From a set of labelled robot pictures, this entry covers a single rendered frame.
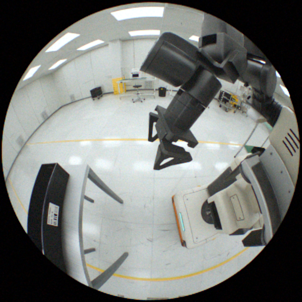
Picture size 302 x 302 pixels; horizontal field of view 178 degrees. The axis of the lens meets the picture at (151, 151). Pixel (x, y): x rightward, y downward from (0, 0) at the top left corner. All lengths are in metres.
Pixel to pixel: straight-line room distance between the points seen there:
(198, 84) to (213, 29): 0.11
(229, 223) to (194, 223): 0.52
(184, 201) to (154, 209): 0.39
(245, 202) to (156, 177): 1.10
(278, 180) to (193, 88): 0.31
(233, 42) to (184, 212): 0.99
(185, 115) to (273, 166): 0.28
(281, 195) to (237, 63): 0.31
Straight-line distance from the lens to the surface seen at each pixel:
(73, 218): 0.49
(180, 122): 0.16
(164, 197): 1.21
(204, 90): 0.15
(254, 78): 0.27
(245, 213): 0.46
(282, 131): 0.34
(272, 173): 0.34
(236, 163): 0.74
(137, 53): 5.50
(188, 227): 0.95
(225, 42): 0.17
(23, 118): 7.29
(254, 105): 0.38
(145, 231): 1.18
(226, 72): 0.16
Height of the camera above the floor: 1.17
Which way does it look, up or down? 48 degrees down
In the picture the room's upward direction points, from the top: straight up
